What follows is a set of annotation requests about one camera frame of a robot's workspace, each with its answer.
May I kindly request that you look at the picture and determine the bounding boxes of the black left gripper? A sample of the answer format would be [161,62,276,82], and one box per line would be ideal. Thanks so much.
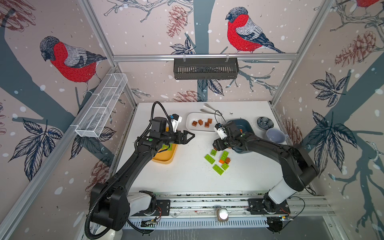
[160,129,195,145]

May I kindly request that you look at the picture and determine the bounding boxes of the green 2x2 lego bottom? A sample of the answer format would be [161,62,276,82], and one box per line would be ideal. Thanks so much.
[222,163,229,170]

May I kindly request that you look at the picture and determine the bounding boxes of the green 2x4 lego bottom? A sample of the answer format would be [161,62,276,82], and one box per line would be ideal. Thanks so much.
[213,165,225,176]

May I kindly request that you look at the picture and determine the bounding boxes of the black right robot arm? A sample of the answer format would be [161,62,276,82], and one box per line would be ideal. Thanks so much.
[213,121,319,214]

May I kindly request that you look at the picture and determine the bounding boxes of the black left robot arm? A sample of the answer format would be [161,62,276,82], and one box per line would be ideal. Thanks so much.
[85,117,195,239]

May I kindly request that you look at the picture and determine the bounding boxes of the white plastic bin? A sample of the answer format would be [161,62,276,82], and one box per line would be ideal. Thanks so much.
[186,113,224,133]

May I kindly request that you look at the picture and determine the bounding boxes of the yellow plastic bin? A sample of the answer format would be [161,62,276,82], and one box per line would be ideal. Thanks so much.
[152,144,178,165]

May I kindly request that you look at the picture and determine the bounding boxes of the teal plastic bin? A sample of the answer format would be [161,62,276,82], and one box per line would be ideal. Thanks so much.
[224,119,260,154]

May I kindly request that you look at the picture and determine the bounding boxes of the metal tongs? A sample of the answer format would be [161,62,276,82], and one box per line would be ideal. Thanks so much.
[200,103,222,116]

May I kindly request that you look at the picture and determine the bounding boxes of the dark patterned ceramic bowl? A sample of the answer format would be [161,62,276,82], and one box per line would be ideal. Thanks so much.
[257,117,274,131]

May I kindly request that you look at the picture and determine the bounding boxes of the lavender plastic bowl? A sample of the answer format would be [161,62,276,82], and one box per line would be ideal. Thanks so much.
[266,128,287,144]

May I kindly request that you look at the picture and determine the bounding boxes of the round silver button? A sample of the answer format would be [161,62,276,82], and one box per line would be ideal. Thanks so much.
[216,208,229,222]

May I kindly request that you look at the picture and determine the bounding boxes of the white bowl bottom left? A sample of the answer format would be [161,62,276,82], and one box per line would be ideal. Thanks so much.
[98,230,116,240]

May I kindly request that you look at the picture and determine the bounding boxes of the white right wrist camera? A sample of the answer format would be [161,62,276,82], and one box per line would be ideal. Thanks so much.
[214,123,228,140]

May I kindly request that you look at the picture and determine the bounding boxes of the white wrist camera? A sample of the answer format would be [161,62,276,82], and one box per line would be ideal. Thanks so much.
[214,123,228,140]
[170,114,182,133]

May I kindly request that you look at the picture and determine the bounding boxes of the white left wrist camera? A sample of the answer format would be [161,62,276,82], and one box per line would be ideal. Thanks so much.
[170,114,182,133]

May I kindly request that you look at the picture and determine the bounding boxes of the black hanging wire basket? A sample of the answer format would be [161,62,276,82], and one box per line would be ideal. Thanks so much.
[174,58,239,80]

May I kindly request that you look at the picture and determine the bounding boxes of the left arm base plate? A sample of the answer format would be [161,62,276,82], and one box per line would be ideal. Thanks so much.
[133,200,171,217]

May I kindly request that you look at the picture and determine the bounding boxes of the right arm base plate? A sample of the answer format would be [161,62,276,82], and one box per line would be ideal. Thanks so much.
[247,198,291,215]

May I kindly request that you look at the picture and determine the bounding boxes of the white wire mesh shelf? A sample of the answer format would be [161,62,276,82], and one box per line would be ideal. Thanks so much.
[75,73,128,138]

